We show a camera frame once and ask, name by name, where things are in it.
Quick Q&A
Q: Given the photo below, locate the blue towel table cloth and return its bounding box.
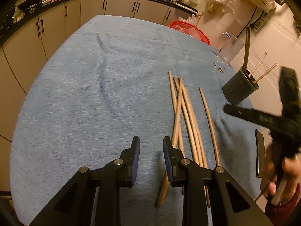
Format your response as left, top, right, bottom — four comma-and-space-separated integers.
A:
10, 15, 260, 225

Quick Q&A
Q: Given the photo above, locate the clear glass pitcher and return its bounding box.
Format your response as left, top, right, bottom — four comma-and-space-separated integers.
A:
216, 32, 244, 65

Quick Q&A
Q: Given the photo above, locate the black wok pan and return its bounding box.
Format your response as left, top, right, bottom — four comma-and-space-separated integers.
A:
17, 0, 42, 10

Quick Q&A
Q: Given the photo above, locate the wooden chopstick thick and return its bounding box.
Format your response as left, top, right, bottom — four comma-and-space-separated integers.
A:
155, 76, 184, 209

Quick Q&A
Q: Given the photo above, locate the wooden chopstick diagonal crossing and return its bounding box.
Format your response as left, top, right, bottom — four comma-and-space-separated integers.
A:
254, 63, 277, 84

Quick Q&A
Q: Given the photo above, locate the black power cable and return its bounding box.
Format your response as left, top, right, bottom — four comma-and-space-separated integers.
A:
236, 6, 258, 39

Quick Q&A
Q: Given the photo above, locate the red plastic basket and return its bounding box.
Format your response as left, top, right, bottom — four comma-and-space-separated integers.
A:
169, 21, 211, 45

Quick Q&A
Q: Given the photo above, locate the wooden chopstick thin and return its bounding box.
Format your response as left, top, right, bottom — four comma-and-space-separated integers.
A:
199, 87, 221, 167

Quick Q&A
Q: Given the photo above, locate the person right hand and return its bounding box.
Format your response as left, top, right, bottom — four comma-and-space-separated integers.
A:
261, 142, 300, 206

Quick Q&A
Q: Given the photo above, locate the black utensil holder cup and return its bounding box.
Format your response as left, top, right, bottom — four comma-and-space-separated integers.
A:
222, 67, 259, 106

